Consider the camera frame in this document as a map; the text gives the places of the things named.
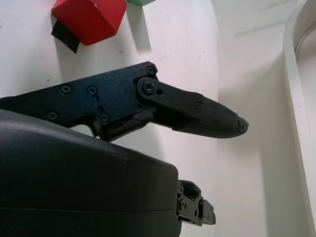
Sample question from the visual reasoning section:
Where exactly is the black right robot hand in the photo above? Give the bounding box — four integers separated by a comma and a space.
0, 61, 249, 237

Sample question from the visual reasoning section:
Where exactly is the red block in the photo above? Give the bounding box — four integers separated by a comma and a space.
51, 0, 126, 47

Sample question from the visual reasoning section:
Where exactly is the green block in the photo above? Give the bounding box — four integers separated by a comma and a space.
126, 0, 155, 6

